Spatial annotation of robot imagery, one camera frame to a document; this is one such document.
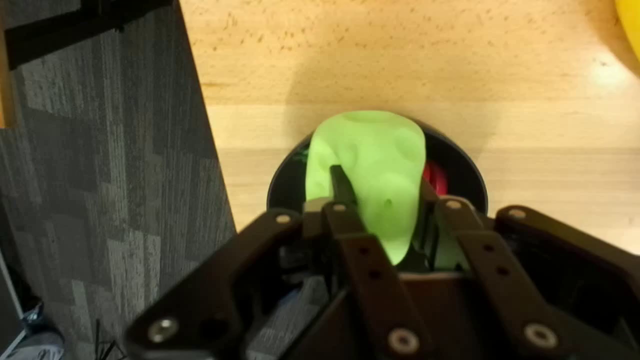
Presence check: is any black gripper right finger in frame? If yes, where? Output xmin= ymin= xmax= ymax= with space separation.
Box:
xmin=420 ymin=181 xmax=437 ymax=207

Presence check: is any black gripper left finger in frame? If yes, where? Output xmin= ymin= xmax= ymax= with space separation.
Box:
xmin=329 ymin=164 xmax=356 ymax=207

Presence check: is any red strawberry with green leaves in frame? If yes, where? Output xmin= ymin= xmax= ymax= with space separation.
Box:
xmin=421 ymin=162 xmax=448 ymax=197

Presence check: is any pale green round plush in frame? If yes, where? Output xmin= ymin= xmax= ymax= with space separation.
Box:
xmin=303 ymin=111 xmax=426 ymax=264

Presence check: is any yellow banana plush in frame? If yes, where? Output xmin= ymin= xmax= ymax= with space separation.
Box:
xmin=613 ymin=0 xmax=640 ymax=61

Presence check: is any far black bowl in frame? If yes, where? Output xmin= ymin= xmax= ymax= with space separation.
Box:
xmin=266 ymin=122 xmax=487 ymax=212

